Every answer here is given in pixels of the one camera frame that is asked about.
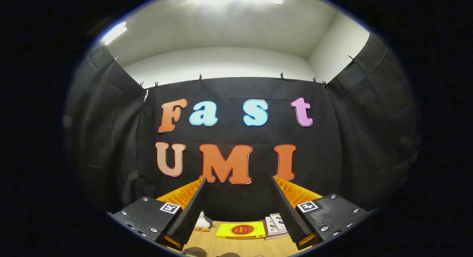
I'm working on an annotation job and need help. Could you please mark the stack of white booklets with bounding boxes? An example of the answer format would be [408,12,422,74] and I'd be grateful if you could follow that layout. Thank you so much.
[263,213,289,240]

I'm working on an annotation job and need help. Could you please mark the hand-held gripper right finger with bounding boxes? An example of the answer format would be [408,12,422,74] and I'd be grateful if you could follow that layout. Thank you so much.
[271,176,372,250]

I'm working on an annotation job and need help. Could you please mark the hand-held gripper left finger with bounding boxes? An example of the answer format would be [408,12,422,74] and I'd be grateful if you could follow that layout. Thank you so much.
[107,177,207,252]

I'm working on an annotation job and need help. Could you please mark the yellow book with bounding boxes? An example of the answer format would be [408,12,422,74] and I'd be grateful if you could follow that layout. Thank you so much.
[216,222,266,240]

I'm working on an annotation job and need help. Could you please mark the penguin plush toy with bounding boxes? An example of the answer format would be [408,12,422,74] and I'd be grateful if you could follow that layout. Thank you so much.
[194,211,213,232]

